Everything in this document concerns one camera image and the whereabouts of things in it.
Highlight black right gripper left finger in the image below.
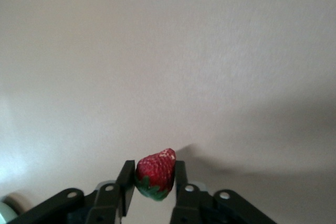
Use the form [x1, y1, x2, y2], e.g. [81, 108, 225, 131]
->
[6, 160, 136, 224]

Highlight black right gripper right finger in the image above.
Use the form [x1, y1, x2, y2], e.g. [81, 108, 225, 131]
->
[170, 161, 278, 224]

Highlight red strawberry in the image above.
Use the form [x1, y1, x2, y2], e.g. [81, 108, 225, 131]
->
[134, 148, 177, 201]

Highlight mint green round plate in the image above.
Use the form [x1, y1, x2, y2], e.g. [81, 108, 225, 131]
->
[0, 200, 14, 224]

